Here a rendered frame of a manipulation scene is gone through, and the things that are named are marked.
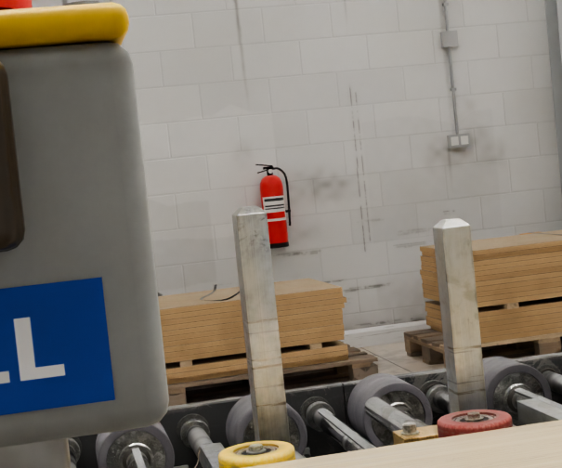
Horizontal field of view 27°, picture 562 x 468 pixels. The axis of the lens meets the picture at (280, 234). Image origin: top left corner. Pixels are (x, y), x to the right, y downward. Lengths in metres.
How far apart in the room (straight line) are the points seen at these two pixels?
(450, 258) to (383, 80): 6.35
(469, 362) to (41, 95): 1.23
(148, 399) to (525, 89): 7.86
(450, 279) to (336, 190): 6.22
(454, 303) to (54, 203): 1.21
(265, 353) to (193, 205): 6.10
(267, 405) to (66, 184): 1.16
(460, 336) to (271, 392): 0.23
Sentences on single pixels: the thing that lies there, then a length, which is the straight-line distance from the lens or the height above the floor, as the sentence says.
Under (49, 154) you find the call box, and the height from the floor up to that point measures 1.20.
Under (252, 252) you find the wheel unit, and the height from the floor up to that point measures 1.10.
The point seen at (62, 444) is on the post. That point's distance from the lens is 0.21.
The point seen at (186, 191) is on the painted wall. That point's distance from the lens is 7.41.
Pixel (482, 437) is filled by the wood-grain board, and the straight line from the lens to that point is 1.22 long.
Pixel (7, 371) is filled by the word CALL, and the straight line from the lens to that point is 0.19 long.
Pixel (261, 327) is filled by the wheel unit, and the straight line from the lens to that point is 1.33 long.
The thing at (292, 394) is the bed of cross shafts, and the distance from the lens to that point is 1.89.
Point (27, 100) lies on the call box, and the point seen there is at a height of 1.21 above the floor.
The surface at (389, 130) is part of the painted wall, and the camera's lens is 7.70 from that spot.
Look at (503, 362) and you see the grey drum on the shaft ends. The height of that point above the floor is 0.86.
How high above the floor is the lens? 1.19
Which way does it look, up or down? 3 degrees down
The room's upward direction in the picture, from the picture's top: 6 degrees counter-clockwise
